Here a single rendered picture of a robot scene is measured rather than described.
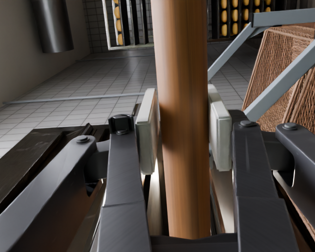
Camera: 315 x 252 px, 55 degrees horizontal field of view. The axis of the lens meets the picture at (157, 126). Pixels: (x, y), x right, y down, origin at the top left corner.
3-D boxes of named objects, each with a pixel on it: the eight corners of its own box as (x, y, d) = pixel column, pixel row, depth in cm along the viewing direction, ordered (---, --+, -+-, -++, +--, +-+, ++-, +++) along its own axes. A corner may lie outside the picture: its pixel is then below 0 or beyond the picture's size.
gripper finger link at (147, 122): (154, 175, 16) (140, 176, 16) (159, 127, 22) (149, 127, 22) (149, 121, 15) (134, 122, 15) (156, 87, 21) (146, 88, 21)
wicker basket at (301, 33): (340, 163, 118) (267, 166, 120) (288, 114, 170) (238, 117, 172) (361, 33, 100) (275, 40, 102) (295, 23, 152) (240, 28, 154)
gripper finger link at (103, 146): (136, 180, 14) (73, 183, 14) (145, 138, 19) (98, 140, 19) (132, 151, 14) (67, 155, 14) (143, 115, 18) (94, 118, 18)
